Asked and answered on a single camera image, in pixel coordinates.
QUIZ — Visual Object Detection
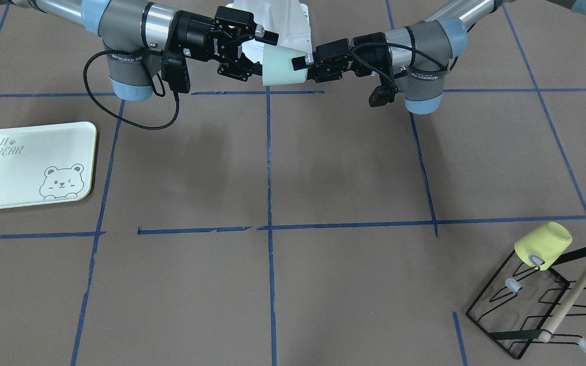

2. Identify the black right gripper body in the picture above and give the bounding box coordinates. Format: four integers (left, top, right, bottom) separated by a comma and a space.
170, 6, 257, 81

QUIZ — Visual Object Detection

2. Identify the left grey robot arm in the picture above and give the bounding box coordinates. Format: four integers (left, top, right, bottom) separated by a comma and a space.
289, 1, 503, 114

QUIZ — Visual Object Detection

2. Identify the black wire cup rack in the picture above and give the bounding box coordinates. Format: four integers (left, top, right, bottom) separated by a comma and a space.
465, 247, 586, 360

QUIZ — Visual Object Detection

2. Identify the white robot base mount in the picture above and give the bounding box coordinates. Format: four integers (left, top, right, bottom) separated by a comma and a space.
226, 1, 312, 54

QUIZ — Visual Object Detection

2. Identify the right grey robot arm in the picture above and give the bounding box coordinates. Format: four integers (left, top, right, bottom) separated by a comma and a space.
11, 1, 279, 102

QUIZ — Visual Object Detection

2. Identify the yellow plastic cup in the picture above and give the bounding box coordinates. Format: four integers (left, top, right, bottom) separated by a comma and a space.
514, 222, 572, 271

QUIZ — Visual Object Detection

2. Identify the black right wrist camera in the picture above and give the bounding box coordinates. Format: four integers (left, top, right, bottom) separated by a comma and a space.
161, 52, 191, 94

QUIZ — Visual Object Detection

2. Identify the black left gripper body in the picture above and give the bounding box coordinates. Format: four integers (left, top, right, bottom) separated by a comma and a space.
307, 33, 392, 83

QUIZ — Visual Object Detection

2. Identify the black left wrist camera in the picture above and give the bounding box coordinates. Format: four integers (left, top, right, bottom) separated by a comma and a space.
368, 85, 398, 107

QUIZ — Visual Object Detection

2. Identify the pale green plastic cup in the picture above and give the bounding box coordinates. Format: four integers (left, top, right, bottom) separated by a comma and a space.
262, 44, 307, 86

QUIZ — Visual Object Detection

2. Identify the cream bear print tray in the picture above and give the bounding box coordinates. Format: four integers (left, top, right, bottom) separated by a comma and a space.
0, 122, 98, 209

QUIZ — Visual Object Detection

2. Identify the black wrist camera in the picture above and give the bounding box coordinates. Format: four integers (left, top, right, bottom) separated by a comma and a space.
368, 85, 398, 107
161, 52, 191, 94

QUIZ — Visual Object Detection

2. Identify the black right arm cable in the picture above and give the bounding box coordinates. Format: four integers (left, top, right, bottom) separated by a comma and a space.
83, 47, 181, 131

